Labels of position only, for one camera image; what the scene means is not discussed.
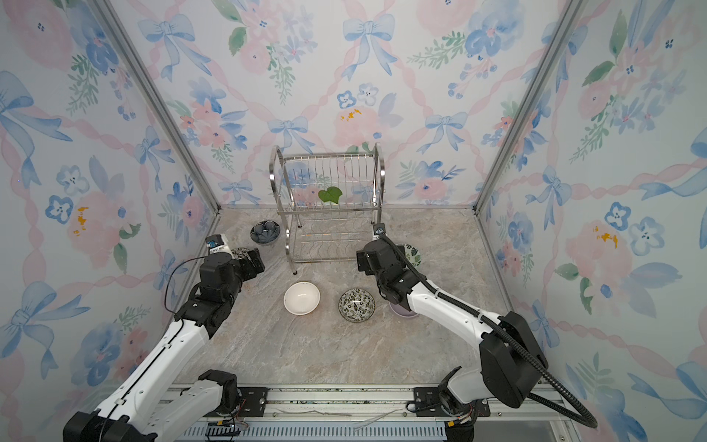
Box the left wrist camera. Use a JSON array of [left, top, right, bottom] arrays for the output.
[[205, 234, 232, 255]]

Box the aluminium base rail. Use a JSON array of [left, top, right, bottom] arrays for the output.
[[93, 383, 581, 442]]

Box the green leaf pattern bowl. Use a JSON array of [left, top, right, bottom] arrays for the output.
[[404, 244, 422, 268]]

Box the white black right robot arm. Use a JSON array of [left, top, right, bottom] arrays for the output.
[[356, 239, 548, 416]]

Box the orange bowl white inside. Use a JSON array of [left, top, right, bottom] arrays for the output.
[[283, 281, 320, 316]]

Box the aluminium corner post right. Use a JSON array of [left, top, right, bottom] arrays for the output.
[[473, 0, 585, 217]]

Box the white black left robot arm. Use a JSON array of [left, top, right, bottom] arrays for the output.
[[63, 245, 264, 441]]

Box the lavender bowl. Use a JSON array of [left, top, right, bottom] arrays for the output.
[[390, 304, 418, 319]]

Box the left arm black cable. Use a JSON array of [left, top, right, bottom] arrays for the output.
[[163, 255, 210, 315]]

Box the green leaf rack ornament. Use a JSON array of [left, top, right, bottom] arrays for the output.
[[319, 186, 344, 204]]

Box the aluminium corner post left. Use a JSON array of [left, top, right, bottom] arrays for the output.
[[88, 0, 221, 215]]

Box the black corrugated cable conduit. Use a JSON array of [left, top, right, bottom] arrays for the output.
[[378, 234, 598, 430]]

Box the steel wire dish rack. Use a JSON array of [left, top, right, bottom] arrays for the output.
[[269, 142, 386, 274]]

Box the aluminium corner post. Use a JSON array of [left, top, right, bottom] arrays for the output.
[[88, 0, 221, 215], [473, 0, 585, 217]]

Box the dark blue petal bowl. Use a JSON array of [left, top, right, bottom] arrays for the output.
[[250, 220, 281, 245]]

